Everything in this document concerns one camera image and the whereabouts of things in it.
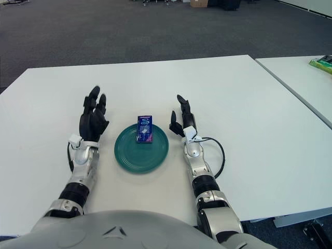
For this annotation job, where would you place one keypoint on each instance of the black floor stand base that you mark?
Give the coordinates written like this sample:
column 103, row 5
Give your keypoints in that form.
column 18, row 2

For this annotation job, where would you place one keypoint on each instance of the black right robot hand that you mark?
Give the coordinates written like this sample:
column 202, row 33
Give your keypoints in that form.
column 188, row 118

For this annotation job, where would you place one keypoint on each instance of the white table foot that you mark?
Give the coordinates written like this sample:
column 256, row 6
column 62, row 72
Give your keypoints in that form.
column 298, row 219

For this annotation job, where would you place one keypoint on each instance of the black metal floor frame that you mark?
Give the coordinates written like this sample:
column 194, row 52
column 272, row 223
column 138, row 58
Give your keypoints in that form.
column 317, row 230

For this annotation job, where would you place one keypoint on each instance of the grey robot torso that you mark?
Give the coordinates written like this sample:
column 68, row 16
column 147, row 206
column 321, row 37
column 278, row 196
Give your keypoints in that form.
column 116, row 233

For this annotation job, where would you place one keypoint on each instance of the black cabinet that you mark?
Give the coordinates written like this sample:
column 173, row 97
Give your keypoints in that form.
column 228, row 5

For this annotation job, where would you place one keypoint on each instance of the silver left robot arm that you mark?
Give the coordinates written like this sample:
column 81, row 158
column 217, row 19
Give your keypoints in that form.
column 83, row 166

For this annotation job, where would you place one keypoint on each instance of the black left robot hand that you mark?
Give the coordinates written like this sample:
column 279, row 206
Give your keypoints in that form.
column 90, row 124

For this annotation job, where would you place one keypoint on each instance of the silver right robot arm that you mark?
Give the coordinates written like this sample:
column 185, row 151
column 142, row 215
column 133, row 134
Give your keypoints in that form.
column 199, row 166

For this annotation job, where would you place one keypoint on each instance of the purple blue gum box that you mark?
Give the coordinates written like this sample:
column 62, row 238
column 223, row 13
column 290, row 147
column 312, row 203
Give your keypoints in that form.
column 145, row 129

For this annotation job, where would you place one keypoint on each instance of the green flat box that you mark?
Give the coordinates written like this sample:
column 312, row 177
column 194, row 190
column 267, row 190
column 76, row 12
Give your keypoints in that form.
column 323, row 64

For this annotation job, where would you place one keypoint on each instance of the green round plate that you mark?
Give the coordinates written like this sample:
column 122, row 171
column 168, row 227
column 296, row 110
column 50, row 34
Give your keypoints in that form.
column 137, row 158

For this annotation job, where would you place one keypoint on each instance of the brown cardboard box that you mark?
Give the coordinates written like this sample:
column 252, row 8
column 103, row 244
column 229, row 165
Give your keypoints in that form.
column 198, row 3

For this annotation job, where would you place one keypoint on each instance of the black wheeled chair bases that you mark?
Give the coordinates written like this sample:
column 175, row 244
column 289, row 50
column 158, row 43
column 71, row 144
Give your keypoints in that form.
column 155, row 2

